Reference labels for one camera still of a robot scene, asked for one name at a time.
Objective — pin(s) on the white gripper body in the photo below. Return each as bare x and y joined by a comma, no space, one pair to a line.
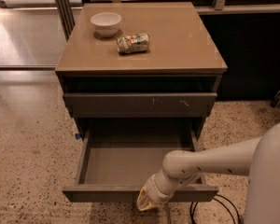
151,188

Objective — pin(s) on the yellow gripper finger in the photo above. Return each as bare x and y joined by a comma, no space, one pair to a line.
143,201

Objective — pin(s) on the grey drawer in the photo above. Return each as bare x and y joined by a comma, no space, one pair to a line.
140,105
119,155

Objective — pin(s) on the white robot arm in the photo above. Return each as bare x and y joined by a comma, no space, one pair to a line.
257,158

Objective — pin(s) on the grey top drawer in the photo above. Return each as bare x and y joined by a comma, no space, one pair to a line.
140,105

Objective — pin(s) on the brown drawer cabinet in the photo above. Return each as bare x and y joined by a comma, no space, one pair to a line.
182,57

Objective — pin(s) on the blue tape piece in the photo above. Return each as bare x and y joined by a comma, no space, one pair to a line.
77,136

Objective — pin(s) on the crushed drink can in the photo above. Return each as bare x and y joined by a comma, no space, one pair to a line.
133,43

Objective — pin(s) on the black floor object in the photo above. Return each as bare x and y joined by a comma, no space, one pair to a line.
276,100

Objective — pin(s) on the white bowl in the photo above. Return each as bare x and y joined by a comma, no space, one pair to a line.
106,24

